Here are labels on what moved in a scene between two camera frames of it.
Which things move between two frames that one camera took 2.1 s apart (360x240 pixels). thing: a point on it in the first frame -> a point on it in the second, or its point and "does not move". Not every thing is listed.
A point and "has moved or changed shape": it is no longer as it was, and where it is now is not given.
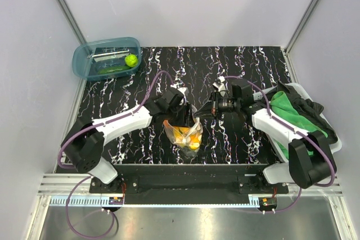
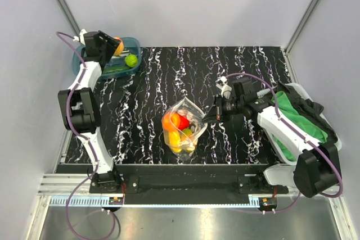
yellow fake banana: [179, 131] -> [174, 139]
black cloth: [309, 109] does not move
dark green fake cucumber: [108, 69] does not move
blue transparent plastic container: [107, 58] does not move
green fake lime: [131, 60] does not move
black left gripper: [185, 120] -> [112, 44]
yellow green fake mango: [194, 145] -> [188, 132]
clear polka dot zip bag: [187, 137] has moved or changed shape
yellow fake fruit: [196, 139] -> [120, 49]
